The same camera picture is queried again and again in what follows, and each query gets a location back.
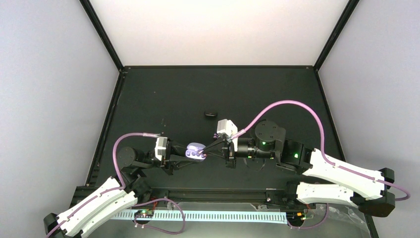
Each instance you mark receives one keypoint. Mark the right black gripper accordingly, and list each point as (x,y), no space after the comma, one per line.
(227,154)

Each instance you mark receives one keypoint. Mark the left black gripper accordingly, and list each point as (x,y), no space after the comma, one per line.
(170,161)

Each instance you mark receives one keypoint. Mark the lilac earbud charging case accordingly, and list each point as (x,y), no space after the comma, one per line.
(192,149)

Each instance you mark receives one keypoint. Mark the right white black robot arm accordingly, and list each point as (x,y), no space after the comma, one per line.
(345,184)

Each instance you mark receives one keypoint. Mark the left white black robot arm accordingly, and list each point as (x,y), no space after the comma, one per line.
(127,189)

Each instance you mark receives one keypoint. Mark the left electronics board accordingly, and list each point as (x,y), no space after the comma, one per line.
(144,214)

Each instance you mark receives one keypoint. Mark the electronics board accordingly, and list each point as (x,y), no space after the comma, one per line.
(144,214)
(298,216)

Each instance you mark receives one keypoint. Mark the right electronics board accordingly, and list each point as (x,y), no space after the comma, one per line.
(298,216)

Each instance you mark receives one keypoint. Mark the clear plastic sheet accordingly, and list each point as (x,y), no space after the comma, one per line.
(333,221)

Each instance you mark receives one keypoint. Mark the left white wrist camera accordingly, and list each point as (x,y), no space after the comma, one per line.
(160,148)

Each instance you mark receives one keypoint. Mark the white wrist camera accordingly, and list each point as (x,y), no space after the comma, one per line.
(160,148)
(225,130)

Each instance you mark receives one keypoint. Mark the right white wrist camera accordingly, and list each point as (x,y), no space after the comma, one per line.
(225,130)

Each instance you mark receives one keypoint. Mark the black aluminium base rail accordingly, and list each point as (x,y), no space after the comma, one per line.
(218,195)

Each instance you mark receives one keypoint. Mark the white slotted cable duct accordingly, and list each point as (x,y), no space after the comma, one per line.
(209,216)

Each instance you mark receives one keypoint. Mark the left black frame post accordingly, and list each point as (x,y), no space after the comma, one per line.
(94,19)

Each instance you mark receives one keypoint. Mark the black frame post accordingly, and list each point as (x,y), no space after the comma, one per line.
(338,28)
(94,19)

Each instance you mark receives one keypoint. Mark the right black frame post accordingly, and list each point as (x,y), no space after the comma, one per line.
(338,28)

